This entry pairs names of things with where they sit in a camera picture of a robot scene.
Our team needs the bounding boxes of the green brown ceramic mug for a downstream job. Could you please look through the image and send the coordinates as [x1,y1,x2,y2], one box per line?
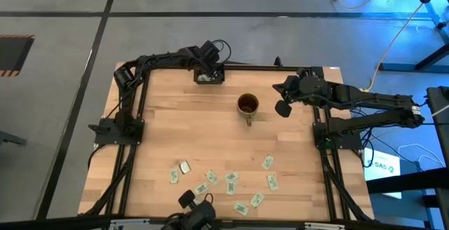
[236,93,260,128]

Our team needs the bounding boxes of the white SAS sign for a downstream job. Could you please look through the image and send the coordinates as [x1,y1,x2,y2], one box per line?
[363,148,403,200]

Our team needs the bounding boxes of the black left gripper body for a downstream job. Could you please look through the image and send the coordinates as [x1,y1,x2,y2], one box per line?
[189,46,225,79]

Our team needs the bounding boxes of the dark metal stand frame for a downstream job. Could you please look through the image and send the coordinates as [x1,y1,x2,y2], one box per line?
[378,0,449,74]

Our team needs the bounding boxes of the silver beam bracket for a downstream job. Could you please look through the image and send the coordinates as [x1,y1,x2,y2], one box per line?
[304,222,347,230]
[108,217,151,228]

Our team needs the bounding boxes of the hazard striped floor hatch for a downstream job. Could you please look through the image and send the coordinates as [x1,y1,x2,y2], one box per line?
[0,34,36,78]

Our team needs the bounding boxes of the black equipment cart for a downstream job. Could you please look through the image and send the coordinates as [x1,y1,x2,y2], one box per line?
[364,86,449,230]

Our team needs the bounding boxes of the beige floor cable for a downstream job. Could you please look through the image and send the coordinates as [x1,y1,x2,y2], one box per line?
[364,0,449,93]

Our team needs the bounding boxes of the black mesh bin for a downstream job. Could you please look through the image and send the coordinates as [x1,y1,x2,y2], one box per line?
[194,62,226,85]

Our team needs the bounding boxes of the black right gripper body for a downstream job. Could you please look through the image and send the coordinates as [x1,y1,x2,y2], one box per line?
[274,69,329,119]

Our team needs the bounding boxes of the black leader arm gripper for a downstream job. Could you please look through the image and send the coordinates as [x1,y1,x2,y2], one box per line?
[163,189,217,230]

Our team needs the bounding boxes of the grey metal foot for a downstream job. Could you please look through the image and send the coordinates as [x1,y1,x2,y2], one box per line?
[0,130,28,147]

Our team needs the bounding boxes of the black overhead rig beam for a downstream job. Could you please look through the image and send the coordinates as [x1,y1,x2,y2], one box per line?
[0,215,449,230]

